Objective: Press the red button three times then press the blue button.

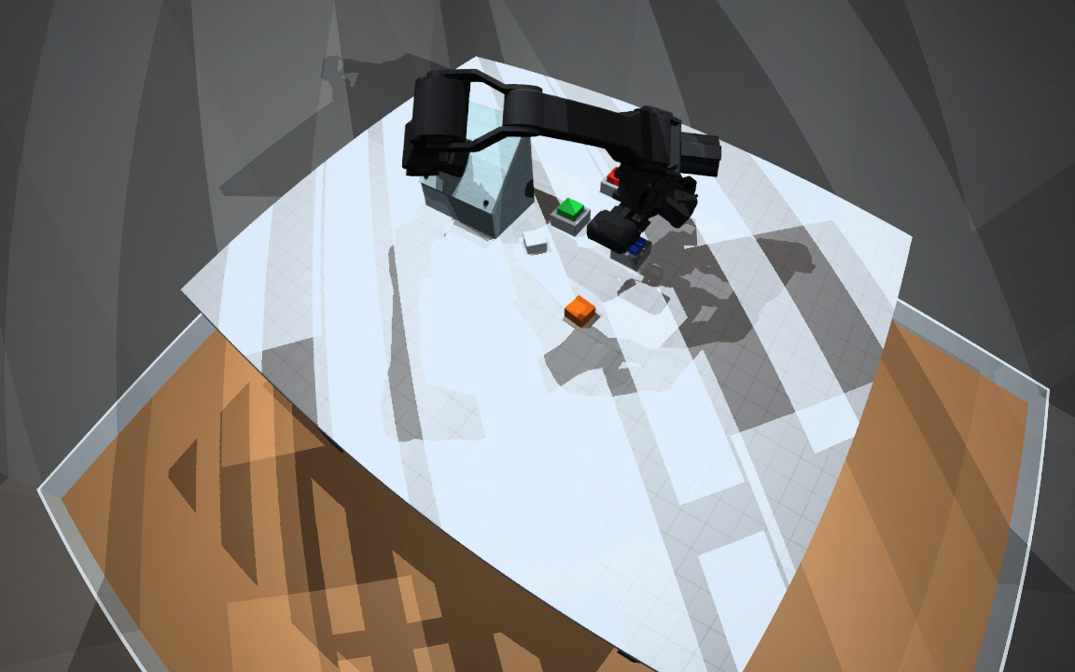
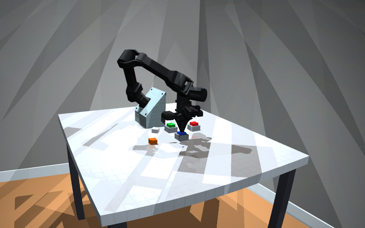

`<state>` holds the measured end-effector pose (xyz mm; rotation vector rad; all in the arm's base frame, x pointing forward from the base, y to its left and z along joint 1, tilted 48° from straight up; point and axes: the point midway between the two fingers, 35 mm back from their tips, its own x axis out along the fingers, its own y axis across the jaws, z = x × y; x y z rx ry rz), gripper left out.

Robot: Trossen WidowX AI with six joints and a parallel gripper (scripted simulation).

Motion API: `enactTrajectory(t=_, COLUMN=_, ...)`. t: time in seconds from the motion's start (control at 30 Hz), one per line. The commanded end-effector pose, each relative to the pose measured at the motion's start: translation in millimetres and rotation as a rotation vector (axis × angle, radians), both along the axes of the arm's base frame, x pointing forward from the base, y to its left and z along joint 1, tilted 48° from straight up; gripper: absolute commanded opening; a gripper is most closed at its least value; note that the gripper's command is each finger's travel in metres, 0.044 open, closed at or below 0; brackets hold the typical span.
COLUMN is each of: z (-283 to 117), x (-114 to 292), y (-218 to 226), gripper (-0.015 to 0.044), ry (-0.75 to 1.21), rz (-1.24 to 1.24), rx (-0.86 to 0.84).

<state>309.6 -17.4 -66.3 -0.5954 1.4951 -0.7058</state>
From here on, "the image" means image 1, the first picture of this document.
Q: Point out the red button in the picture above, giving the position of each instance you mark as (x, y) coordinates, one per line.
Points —
(609, 183)

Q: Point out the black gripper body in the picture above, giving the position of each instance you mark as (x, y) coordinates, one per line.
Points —
(617, 231)

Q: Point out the green button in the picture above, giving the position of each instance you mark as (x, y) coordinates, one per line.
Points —
(570, 216)

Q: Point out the blue button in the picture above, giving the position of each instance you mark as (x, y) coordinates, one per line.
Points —
(635, 255)

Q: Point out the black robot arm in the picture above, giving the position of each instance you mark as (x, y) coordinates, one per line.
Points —
(646, 141)

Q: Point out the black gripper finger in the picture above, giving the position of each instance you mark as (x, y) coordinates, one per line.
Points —
(641, 228)
(652, 214)

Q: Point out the orange block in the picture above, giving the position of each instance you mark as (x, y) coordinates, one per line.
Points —
(580, 311)

